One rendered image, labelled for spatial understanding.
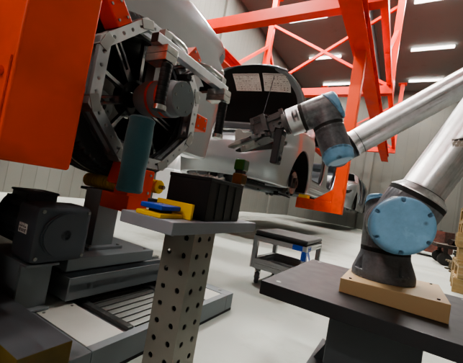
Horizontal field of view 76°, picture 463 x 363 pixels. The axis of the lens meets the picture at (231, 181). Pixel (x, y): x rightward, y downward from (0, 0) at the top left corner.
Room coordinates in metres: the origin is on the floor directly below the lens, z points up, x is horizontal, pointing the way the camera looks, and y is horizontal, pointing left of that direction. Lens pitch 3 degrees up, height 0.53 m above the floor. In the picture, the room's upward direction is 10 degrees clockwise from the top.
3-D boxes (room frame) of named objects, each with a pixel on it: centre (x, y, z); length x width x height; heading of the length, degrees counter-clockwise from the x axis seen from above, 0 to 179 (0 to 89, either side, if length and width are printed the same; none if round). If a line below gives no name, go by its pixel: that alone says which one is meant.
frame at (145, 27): (1.16, 0.38, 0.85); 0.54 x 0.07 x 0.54; 150
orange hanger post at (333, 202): (4.47, -1.38, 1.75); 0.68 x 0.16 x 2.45; 60
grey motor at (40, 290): (1.02, 0.65, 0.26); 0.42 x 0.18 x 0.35; 60
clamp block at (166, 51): (0.91, 0.28, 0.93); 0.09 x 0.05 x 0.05; 60
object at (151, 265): (1.29, 0.50, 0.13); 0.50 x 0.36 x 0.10; 150
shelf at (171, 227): (0.87, 0.07, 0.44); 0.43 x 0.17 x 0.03; 150
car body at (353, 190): (11.26, -4.06, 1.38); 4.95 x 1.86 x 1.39; 150
